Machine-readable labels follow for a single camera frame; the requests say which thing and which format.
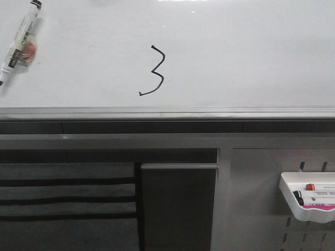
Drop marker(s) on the white black dry-erase marker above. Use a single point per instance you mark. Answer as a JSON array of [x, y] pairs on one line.
[[20, 40]]

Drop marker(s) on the white whiteboard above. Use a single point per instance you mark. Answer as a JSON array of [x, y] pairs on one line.
[[179, 53]]

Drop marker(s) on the dark grey flat panel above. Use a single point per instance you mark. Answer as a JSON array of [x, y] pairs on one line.
[[178, 201]]

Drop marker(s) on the grey metal pegboard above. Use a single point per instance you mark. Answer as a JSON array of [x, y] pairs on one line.
[[259, 217]]

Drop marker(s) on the grey fabric pocket organizer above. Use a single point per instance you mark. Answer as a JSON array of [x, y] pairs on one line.
[[85, 206]]

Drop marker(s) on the upper black capped marker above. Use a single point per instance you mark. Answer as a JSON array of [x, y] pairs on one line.
[[313, 194]]

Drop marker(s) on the black capped marker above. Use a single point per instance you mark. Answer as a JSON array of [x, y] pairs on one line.
[[313, 194], [315, 201]]

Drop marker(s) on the lower black capped marker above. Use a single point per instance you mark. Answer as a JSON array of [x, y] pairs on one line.
[[315, 201]]

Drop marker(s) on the red capped marker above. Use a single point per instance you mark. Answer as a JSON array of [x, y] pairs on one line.
[[320, 187]]

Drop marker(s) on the pink eraser in tray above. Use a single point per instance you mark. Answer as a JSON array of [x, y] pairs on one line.
[[327, 208]]

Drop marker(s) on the white plastic marker tray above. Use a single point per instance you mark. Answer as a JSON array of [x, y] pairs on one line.
[[291, 181]]

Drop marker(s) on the grey whiteboard bottom frame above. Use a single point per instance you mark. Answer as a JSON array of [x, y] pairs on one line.
[[120, 120]]

